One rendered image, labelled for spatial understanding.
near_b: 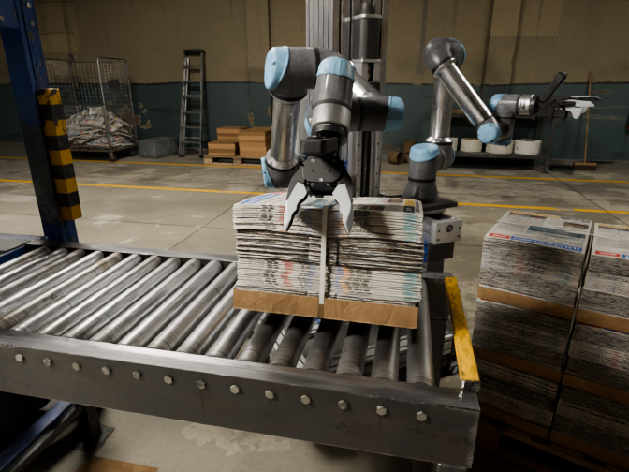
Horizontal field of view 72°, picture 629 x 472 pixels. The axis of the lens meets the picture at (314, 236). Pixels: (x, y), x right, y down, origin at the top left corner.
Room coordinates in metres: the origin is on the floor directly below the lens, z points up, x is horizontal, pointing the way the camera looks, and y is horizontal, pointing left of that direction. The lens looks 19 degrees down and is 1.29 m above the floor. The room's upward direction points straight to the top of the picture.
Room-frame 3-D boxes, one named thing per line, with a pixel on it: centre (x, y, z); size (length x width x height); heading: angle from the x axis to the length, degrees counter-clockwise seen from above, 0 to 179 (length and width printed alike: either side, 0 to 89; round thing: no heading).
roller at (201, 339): (0.94, 0.21, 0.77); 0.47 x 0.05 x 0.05; 168
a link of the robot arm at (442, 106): (1.94, -0.54, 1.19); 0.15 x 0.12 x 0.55; 141
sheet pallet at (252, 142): (7.68, 1.20, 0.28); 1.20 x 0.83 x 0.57; 78
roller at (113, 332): (0.98, 0.40, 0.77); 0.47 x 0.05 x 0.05; 168
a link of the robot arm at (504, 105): (1.77, -0.75, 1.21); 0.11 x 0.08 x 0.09; 51
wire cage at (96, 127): (8.05, 3.99, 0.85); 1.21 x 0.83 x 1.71; 78
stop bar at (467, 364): (0.82, -0.31, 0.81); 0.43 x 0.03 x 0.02; 168
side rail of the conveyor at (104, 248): (1.22, 0.28, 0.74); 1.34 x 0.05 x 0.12; 78
